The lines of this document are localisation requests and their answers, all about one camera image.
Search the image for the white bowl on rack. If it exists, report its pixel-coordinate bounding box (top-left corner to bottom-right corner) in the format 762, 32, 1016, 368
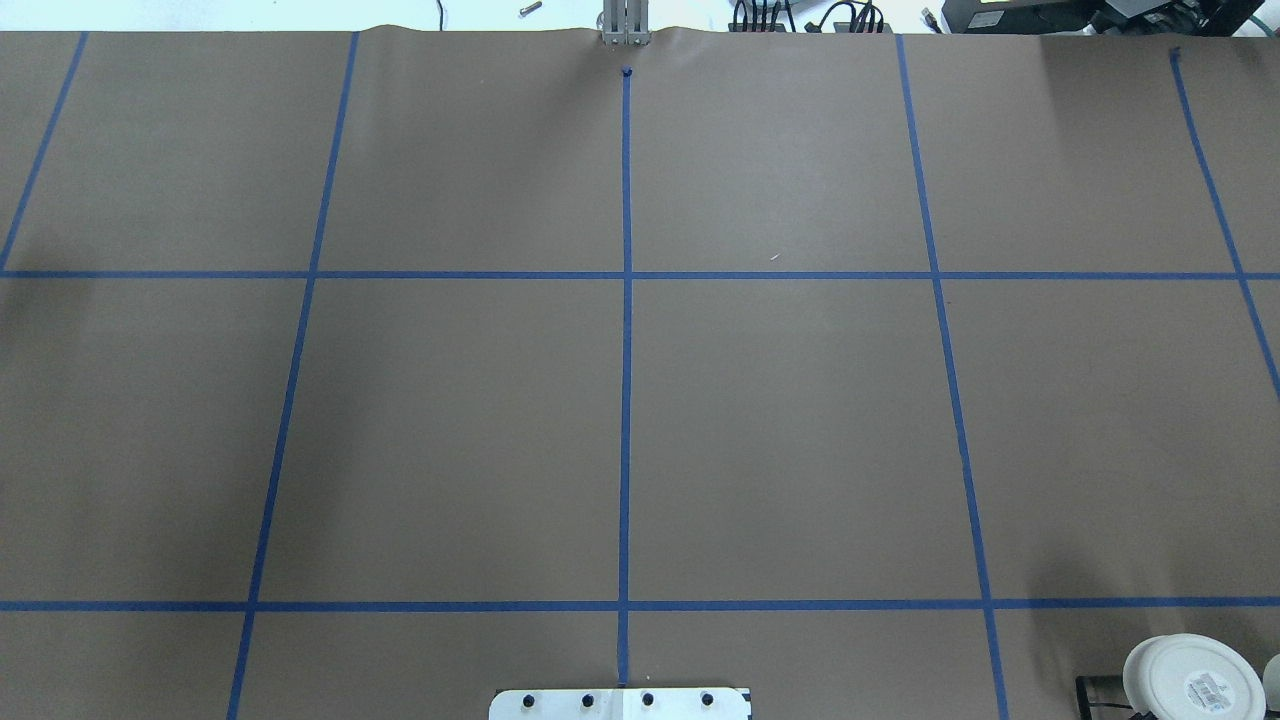
1121, 633, 1267, 719

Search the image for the black wire dish rack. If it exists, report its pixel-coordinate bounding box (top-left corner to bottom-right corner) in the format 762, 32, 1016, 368
1074, 675, 1155, 720

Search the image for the white mug on rack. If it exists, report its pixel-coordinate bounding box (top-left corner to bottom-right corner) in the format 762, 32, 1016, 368
1261, 653, 1280, 716

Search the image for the brown paper table cover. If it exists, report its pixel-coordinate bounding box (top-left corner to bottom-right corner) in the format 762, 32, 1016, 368
3, 27, 1277, 719

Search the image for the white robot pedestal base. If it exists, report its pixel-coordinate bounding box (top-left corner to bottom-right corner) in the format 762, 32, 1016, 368
488, 687, 753, 719

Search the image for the aluminium frame post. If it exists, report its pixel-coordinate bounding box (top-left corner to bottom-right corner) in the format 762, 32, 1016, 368
598, 0, 652, 47

